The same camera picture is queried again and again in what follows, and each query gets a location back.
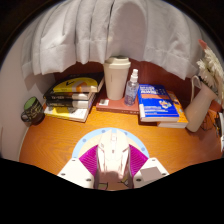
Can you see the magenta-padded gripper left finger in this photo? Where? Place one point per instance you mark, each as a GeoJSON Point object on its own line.
{"type": "Point", "coordinates": [75, 170]}

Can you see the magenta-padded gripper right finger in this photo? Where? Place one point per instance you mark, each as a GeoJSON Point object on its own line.
{"type": "Point", "coordinates": [150, 170]}

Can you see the pink computer mouse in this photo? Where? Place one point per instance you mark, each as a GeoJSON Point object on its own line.
{"type": "Point", "coordinates": [112, 153]}

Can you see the round cartoon print mouse pad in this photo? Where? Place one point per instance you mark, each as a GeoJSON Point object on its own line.
{"type": "Point", "coordinates": [86, 137]}

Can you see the yellow and white book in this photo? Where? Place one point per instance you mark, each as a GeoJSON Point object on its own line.
{"type": "Point", "coordinates": [66, 113]}

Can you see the orange book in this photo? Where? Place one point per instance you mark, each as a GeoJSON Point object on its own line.
{"type": "Point", "coordinates": [181, 116]}

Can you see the blue book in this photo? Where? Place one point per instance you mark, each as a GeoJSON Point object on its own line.
{"type": "Point", "coordinates": [156, 101]}

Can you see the dark mug with green inside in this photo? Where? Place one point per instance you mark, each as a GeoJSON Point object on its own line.
{"type": "Point", "coordinates": [34, 111]}

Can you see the red-brown book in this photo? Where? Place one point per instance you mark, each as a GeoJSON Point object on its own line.
{"type": "Point", "coordinates": [115, 106]}

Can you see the white pitcher vase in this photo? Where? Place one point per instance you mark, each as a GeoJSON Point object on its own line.
{"type": "Point", "coordinates": [199, 108]}

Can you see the clear spray bottle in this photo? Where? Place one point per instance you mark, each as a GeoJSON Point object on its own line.
{"type": "Point", "coordinates": [131, 91]}

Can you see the yellow and black cover book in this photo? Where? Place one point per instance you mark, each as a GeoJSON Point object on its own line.
{"type": "Point", "coordinates": [78, 83]}

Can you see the cream travel cup with lid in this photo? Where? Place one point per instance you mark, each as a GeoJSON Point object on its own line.
{"type": "Point", "coordinates": [116, 80]}

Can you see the white curtain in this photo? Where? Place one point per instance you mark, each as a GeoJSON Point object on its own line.
{"type": "Point", "coordinates": [116, 30]}

